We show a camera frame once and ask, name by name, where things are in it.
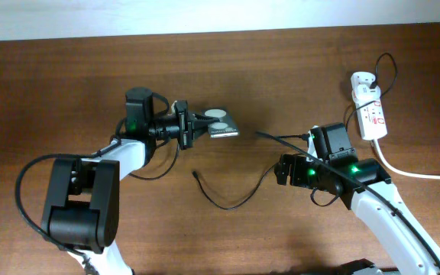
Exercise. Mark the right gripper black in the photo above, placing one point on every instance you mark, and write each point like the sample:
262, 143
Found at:
299, 163

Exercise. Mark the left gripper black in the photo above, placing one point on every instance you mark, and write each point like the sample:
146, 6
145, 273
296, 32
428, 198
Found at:
188, 127

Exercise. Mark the black smartphone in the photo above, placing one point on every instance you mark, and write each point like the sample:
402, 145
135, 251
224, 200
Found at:
225, 126

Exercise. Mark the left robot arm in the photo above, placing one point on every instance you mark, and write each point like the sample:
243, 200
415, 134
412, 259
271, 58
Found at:
81, 210

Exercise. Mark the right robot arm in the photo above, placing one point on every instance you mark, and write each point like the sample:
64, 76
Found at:
330, 164

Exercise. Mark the white charger plug adapter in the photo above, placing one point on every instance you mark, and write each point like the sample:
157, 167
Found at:
363, 93

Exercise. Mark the white power strip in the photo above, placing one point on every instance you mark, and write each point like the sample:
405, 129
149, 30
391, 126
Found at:
370, 116

